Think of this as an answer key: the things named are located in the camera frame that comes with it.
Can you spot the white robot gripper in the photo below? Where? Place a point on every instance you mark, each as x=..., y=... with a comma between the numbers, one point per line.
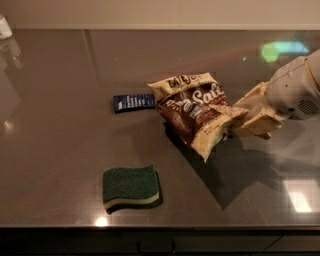
x=290, y=90

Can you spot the brown sea salt chip bag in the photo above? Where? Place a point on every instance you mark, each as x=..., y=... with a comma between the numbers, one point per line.
x=196, y=108

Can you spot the green and yellow sponge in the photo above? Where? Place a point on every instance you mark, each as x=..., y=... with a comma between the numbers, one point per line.
x=130, y=186

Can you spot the dark blue snack packet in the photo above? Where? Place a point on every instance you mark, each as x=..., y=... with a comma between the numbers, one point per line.
x=133, y=102

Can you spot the white container at corner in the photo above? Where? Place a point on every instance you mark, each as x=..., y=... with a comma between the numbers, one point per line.
x=5, y=30

